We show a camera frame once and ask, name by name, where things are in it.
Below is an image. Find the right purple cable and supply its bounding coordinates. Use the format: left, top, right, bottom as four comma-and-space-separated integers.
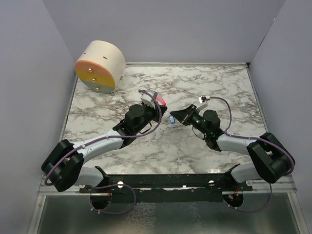
207, 96, 296, 212

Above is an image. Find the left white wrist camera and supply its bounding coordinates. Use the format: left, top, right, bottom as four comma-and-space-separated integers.
139, 89, 160, 109

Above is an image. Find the cream cylinder tricolour face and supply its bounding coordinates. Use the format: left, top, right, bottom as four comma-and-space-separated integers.
75, 40, 126, 93

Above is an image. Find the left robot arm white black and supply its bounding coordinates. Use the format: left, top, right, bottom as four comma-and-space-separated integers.
41, 103, 167, 193

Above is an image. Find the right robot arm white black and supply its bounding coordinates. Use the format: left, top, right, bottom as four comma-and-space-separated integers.
171, 105, 295, 191

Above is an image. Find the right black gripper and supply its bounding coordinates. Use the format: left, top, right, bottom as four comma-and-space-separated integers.
171, 104, 209, 137

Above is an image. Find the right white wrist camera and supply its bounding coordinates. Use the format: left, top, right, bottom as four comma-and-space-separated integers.
197, 96, 211, 112

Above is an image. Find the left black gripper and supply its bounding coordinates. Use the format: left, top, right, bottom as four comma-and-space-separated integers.
135, 101, 167, 134

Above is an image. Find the pink strap keyring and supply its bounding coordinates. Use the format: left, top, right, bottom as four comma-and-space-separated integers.
156, 94, 167, 106

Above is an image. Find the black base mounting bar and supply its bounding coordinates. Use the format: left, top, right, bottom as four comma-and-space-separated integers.
80, 172, 252, 203

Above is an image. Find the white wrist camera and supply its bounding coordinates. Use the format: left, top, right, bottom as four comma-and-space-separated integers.
139, 89, 160, 109
197, 96, 211, 112

